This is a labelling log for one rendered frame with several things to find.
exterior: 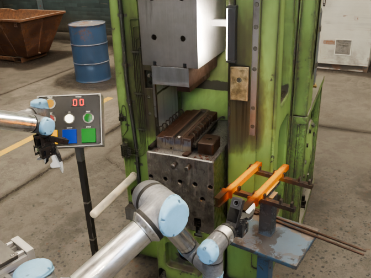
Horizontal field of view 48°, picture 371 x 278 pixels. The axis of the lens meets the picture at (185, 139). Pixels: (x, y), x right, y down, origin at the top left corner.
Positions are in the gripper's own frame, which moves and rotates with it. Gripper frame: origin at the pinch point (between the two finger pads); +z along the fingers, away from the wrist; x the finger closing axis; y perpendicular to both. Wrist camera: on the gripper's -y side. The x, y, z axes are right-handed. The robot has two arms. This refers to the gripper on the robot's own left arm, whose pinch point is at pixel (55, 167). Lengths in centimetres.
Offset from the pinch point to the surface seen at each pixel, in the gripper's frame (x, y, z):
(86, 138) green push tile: -4.7, -23.0, -6.1
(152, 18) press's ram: 22, -51, -66
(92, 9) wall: -629, -487, 22
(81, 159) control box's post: -18.5, -26.4, 11.7
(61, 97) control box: -22.7, -22.4, -25.5
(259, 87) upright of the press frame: 63, -81, -32
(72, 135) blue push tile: -10.9, -18.3, -7.7
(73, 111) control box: -15.4, -23.9, -18.5
